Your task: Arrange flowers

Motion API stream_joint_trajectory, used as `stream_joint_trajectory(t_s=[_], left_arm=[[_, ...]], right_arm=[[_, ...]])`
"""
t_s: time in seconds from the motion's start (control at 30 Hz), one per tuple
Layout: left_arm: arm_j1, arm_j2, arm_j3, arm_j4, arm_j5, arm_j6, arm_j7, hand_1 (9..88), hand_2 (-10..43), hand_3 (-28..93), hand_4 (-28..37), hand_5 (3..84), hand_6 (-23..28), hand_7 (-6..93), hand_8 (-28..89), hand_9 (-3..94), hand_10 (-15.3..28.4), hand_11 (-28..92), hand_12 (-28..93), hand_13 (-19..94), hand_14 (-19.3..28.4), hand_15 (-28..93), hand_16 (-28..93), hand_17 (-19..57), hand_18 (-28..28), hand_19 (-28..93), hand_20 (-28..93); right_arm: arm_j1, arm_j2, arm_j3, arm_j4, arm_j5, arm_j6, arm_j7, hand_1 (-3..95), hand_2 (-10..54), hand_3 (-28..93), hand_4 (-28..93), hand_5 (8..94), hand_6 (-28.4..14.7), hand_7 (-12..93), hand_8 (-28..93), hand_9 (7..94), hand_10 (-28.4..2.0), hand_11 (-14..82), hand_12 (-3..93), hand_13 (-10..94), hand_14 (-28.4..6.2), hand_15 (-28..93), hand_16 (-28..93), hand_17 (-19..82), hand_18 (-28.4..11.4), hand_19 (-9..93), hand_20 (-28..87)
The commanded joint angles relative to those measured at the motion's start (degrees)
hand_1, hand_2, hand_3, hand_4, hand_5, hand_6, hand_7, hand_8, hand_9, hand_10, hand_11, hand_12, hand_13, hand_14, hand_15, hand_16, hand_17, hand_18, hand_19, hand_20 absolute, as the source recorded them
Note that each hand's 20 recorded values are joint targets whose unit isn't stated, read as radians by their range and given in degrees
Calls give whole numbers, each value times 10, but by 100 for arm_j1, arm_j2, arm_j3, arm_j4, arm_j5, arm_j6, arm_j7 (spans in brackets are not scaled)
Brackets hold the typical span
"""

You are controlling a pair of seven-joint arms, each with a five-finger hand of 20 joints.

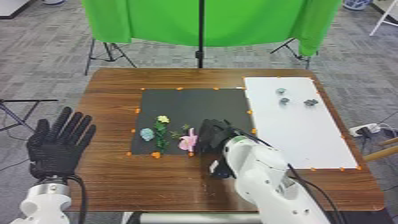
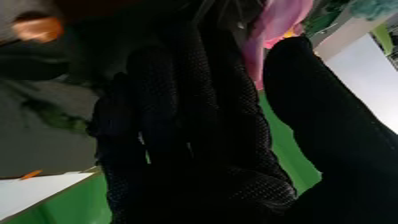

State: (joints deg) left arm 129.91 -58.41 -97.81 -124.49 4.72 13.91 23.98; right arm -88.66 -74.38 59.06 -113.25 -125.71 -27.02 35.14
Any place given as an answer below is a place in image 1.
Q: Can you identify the light blue flower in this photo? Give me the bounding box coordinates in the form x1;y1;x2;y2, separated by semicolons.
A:
138;127;157;142

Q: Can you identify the pink flower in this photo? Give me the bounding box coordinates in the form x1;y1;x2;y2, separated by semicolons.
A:
175;127;200;153

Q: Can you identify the black cable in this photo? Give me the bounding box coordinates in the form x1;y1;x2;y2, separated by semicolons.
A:
61;175;90;224
285;163;346;224

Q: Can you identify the white sheet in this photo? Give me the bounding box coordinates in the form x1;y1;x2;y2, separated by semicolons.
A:
241;76;360;170

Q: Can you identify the green sprig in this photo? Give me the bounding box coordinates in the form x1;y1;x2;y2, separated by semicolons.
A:
168;123;193;140

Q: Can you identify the blue and white vase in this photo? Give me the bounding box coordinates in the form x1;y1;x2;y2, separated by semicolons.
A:
340;0;372;12

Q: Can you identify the pale grey bar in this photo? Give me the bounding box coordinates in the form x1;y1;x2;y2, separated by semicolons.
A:
120;212;262;224

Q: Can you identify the black stand pole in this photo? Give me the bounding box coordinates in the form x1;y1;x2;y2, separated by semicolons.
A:
195;0;205;70

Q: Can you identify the black tripod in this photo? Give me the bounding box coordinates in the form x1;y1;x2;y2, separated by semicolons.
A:
81;38;138;77
268;37;314;70

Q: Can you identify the white stand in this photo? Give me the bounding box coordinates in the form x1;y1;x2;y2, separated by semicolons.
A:
367;0;398;37

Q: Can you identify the wooden chair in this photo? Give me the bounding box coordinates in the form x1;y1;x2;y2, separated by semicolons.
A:
360;135;398;163

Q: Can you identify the yellow flower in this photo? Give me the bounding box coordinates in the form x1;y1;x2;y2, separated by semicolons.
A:
152;115;172;153

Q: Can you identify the black folding stand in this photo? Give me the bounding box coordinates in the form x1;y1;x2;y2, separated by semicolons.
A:
0;97;60;133

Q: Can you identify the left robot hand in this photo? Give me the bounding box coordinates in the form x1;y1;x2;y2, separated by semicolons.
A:
24;106;97;181

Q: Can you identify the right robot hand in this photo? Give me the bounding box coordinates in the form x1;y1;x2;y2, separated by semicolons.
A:
193;118;236;155

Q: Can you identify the white power strip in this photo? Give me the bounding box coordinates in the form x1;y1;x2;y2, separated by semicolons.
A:
346;122;381;138

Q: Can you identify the dark mat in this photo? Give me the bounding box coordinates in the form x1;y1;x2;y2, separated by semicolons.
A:
127;88;255;156

